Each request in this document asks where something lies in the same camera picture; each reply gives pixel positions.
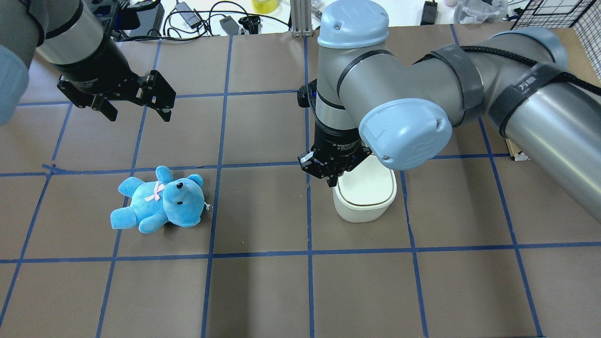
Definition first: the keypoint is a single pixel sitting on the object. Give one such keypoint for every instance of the plastic bag with tape rolls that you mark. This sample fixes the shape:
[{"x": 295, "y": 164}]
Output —
[{"x": 479, "y": 11}]

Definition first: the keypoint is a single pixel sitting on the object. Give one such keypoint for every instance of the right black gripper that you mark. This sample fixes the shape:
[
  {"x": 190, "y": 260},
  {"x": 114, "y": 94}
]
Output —
[{"x": 337, "y": 142}]

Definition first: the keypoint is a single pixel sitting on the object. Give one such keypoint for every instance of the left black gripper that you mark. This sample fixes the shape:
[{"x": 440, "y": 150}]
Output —
[{"x": 97, "y": 67}]

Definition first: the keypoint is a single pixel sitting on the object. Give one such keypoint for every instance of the yellow tape roll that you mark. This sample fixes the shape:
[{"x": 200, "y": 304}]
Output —
[{"x": 264, "y": 6}]

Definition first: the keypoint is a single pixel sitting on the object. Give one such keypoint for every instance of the blue teddy bear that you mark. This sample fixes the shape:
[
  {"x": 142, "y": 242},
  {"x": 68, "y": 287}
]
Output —
[{"x": 166, "y": 200}]

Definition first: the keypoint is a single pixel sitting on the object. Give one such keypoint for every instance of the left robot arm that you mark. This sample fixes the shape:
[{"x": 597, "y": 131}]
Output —
[{"x": 60, "y": 31}]

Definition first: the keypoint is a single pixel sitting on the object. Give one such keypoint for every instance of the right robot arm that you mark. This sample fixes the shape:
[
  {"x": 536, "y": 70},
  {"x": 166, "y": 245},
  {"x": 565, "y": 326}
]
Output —
[{"x": 367, "y": 103}]

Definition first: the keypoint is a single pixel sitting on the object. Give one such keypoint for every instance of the white trash can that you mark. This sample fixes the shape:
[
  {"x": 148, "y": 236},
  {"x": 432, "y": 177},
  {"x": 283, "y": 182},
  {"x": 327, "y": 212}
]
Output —
[{"x": 366, "y": 192}]

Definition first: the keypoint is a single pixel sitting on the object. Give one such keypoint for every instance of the aluminium frame post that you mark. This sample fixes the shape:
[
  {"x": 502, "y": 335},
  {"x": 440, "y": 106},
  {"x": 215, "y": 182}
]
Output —
[{"x": 301, "y": 18}]

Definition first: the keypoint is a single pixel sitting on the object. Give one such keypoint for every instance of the black power adapter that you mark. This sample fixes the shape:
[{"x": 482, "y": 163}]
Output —
[{"x": 189, "y": 16}]

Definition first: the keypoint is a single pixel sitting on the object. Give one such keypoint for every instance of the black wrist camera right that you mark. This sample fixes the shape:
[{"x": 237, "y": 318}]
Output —
[{"x": 306, "y": 95}]

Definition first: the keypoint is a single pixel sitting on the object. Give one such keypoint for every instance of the wooden box with grid cloth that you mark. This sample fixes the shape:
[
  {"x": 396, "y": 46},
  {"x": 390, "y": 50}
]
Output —
[{"x": 515, "y": 152}]

